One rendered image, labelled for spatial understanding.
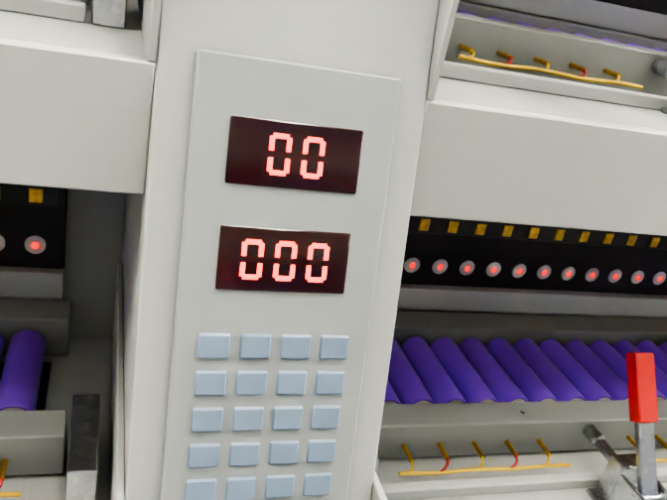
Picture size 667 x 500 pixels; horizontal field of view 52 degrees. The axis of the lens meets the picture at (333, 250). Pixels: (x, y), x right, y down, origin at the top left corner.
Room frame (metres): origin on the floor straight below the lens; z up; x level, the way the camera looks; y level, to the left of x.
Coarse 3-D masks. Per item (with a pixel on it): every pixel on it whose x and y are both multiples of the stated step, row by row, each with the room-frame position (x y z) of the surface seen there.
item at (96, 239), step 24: (72, 192) 0.40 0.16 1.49; (96, 192) 0.41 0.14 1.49; (120, 192) 0.41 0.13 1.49; (72, 216) 0.40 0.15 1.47; (96, 216) 0.41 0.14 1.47; (120, 216) 0.41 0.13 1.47; (72, 240) 0.40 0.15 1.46; (96, 240) 0.41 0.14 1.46; (120, 240) 0.41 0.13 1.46; (72, 264) 0.40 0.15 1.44; (96, 264) 0.41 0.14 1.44; (72, 288) 0.40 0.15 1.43; (96, 288) 0.41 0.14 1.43; (72, 312) 0.40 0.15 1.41; (96, 312) 0.41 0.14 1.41; (480, 312) 0.49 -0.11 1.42; (504, 312) 0.50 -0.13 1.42; (528, 312) 0.51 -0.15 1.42
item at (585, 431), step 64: (448, 256) 0.45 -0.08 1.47; (512, 256) 0.47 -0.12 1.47; (576, 256) 0.49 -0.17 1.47; (640, 256) 0.50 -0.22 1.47; (448, 320) 0.45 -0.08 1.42; (512, 320) 0.47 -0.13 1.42; (576, 320) 0.49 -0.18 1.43; (640, 320) 0.51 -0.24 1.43; (448, 384) 0.38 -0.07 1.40; (512, 384) 0.40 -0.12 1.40; (576, 384) 0.42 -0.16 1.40; (640, 384) 0.34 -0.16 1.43; (384, 448) 0.33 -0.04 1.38; (448, 448) 0.34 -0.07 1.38; (512, 448) 0.35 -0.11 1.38; (576, 448) 0.37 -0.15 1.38; (640, 448) 0.33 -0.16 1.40
